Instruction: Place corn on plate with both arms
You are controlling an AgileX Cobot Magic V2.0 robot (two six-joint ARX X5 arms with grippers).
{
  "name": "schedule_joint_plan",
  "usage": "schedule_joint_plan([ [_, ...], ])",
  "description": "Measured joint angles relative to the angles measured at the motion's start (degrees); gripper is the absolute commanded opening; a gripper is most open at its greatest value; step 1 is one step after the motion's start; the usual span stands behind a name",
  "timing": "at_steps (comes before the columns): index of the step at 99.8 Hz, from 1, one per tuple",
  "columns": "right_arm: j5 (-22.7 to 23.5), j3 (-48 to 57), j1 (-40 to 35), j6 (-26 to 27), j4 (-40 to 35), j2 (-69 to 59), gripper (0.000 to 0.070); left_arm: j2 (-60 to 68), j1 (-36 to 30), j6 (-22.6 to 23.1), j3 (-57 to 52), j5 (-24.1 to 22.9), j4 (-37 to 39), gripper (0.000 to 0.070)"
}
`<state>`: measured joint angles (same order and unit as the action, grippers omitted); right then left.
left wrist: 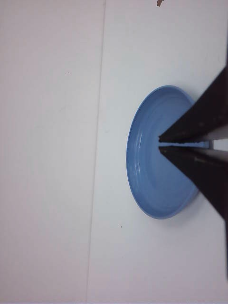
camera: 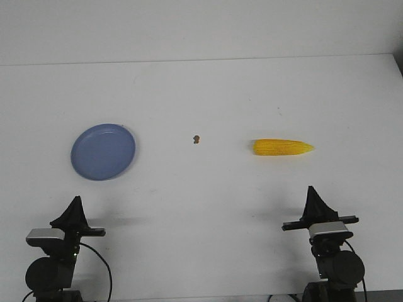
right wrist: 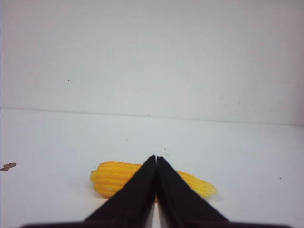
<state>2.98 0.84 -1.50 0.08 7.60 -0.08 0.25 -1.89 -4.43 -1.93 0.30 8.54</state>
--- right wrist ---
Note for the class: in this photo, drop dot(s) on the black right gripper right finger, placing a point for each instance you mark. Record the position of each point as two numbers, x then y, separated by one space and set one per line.
178 201

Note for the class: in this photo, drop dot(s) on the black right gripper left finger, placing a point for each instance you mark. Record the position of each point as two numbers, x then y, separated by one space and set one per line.
134 201

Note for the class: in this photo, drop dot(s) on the yellow toy corn cob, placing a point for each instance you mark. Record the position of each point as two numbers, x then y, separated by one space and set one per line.
111 176

